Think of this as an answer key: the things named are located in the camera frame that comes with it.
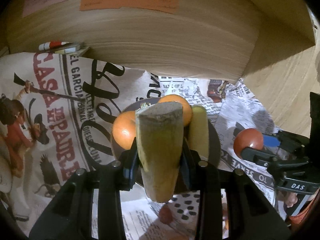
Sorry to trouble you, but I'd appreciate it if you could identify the yellow corn piece front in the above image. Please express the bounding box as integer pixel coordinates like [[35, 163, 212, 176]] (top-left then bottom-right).
[[136, 103, 184, 203]]

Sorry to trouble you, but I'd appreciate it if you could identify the large orange with sticker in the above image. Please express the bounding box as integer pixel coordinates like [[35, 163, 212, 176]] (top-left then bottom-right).
[[112, 111, 136, 150]]

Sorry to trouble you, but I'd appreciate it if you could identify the dark round plate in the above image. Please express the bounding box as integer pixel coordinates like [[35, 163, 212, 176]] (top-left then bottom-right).
[[109, 97, 222, 194]]

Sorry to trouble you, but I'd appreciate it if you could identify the newspaper print cloth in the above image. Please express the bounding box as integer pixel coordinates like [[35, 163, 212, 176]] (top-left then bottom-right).
[[1, 53, 278, 239]]

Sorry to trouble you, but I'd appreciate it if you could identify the red apple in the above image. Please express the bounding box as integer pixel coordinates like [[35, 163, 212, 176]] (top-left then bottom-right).
[[233, 128, 264, 158]]

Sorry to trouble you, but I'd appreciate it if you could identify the yellow corn piece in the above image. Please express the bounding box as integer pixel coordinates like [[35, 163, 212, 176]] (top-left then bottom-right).
[[188, 105, 209, 160], [136, 103, 184, 203]]

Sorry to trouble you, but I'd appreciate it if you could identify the red white marker pen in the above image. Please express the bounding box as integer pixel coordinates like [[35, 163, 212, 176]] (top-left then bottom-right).
[[38, 41, 69, 51]]

